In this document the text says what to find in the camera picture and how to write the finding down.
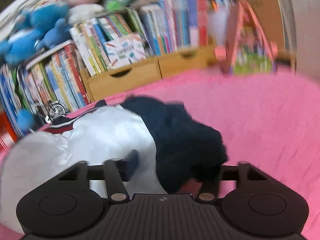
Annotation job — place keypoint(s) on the pink rabbit print blanket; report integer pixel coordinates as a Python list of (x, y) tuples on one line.
[(262, 117)]

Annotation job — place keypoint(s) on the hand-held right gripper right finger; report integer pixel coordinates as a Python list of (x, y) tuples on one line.
[(210, 187)]

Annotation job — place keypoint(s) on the red plastic crate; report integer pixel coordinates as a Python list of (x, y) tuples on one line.
[(6, 132)]

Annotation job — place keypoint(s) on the green ball toy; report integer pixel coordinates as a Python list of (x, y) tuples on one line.
[(114, 5)]

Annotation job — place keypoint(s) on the pink toy house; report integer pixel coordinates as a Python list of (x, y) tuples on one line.
[(246, 45)]

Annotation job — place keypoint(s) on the white patterned printer box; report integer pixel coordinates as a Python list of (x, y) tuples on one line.
[(125, 51)]

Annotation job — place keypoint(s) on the blue cat plush toy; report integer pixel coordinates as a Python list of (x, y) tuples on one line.
[(45, 15)]

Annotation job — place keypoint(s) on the brown cardboard box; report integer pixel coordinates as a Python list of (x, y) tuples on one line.
[(265, 10)]

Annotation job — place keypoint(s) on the miniature bicycle model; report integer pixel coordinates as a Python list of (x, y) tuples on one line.
[(53, 111)]

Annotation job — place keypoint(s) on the row of colourful books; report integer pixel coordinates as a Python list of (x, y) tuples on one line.
[(170, 22)]

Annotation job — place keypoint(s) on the small blue plush toy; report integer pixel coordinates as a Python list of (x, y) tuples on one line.
[(56, 33)]

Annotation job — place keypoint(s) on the large blue white plush toy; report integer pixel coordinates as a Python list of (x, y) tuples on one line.
[(17, 45)]

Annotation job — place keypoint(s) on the row of tall blue books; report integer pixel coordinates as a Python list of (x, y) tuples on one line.
[(11, 97)]

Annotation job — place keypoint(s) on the blue plush ball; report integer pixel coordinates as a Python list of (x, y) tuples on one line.
[(25, 120)]

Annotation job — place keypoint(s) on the wooden drawer organizer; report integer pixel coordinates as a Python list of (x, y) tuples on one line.
[(140, 72)]

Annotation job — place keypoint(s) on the navy and white jacket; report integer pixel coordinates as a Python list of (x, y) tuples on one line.
[(112, 135)]

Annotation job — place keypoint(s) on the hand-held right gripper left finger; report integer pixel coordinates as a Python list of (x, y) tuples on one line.
[(131, 165)]

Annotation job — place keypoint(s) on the wooden stand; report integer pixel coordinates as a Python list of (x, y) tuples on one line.
[(287, 61)]

